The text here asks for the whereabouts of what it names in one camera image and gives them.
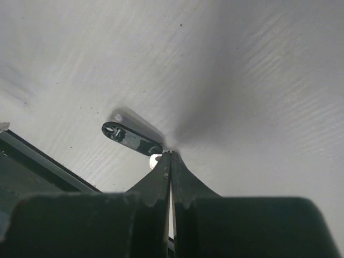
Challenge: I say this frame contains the black-headed key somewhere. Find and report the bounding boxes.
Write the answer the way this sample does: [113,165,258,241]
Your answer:
[102,121,163,169]

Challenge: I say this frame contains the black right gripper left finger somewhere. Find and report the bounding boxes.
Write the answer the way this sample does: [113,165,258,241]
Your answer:
[1,152,171,257]

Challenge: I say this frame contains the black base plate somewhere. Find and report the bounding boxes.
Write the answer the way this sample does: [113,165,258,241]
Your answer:
[1,130,99,231]

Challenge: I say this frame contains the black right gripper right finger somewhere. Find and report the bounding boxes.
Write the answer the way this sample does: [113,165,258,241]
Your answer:
[170,152,340,257]

